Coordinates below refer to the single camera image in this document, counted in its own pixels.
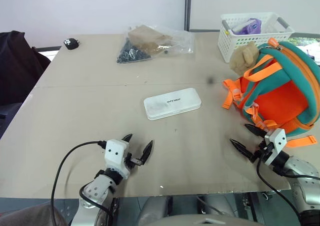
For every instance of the white rectangular case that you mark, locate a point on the white rectangular case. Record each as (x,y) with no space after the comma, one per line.
(172,103)

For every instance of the dark vertical partition post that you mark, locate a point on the dark vertical partition post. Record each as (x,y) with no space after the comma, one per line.
(187,8)

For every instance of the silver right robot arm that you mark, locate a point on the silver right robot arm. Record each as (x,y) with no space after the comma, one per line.
(302,176)

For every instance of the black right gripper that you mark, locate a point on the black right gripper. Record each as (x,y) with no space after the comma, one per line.
(263,152)

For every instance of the beige plush toy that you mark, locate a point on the beige plush toy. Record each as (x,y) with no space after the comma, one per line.
(243,58)

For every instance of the purple packet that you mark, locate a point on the purple packet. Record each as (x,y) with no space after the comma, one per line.
(247,26)

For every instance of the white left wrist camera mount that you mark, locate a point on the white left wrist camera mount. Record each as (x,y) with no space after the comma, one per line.
(114,152)

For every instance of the black chair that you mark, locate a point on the black chair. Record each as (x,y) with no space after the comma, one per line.
(17,68)

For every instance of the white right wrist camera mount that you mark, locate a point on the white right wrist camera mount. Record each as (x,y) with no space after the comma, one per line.
(276,142)

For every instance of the small black white-dotted object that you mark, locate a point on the small black white-dotted object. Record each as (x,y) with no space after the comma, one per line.
(71,43)

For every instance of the white perforated plastic basket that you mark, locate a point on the white perforated plastic basket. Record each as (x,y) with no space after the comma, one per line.
(240,39)

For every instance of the orange and teal backpack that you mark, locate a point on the orange and teal backpack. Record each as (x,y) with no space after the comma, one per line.
(282,95)

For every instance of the silver robot torso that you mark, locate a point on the silver robot torso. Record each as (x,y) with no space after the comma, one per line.
(197,213)

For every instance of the clear plastic bag with parts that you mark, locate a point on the clear plastic bag with parts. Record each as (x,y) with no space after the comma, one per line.
(150,44)

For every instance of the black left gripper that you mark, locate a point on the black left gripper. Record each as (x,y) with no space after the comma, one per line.
(130,161)

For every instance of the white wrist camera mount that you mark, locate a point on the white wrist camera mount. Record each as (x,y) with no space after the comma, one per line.
(114,152)
(276,142)

